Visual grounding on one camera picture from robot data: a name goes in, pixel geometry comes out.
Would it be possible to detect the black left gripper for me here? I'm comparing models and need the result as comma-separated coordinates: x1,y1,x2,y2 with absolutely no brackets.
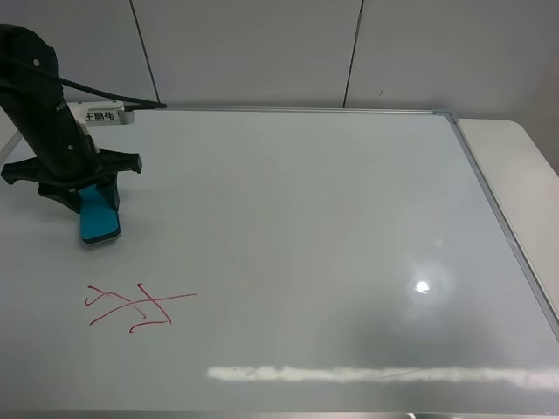
1,105,142,214

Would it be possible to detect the teal whiteboard eraser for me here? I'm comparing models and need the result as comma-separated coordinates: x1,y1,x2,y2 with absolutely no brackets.
79,186,121,245

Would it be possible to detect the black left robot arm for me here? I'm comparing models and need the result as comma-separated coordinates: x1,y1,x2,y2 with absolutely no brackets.
1,24,141,213

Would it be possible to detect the red marker scribble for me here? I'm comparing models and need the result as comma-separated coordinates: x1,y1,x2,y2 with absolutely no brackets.
84,283,198,334

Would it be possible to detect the white labelled wrist camera box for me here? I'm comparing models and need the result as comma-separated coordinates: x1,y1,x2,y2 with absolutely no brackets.
68,100,135,134

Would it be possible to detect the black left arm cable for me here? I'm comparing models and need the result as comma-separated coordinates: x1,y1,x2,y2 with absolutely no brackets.
0,52,169,110

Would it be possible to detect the white whiteboard with aluminium frame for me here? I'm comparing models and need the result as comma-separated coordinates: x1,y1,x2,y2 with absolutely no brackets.
1,111,558,415

